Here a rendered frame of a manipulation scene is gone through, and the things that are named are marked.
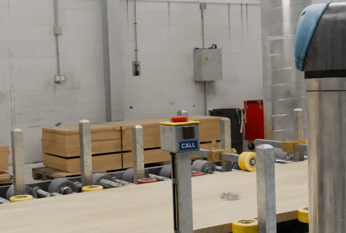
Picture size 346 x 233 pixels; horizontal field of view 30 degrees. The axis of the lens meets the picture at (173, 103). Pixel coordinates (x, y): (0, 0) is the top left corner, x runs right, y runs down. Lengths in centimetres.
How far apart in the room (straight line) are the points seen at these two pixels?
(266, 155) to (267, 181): 7
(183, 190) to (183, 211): 5
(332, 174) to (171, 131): 51
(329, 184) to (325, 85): 17
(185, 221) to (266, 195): 25
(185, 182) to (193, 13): 888
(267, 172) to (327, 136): 60
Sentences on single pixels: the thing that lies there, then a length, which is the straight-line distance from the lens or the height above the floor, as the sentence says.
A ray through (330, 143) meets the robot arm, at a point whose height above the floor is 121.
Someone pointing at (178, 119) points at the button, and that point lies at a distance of 152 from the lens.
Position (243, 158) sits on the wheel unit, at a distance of 277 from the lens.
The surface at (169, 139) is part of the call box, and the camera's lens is 152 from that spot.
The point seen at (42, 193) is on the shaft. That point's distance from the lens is 299.
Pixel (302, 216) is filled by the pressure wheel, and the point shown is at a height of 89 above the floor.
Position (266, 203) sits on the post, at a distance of 170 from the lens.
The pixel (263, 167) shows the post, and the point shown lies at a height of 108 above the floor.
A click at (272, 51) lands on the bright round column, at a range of 602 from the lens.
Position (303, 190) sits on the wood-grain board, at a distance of 236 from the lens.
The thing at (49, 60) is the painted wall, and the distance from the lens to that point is 913.
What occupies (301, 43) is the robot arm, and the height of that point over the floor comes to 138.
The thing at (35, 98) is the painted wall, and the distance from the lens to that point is 905.
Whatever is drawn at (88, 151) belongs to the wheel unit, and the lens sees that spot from 262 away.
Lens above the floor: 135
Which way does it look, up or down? 3 degrees down
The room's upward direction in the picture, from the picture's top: 2 degrees counter-clockwise
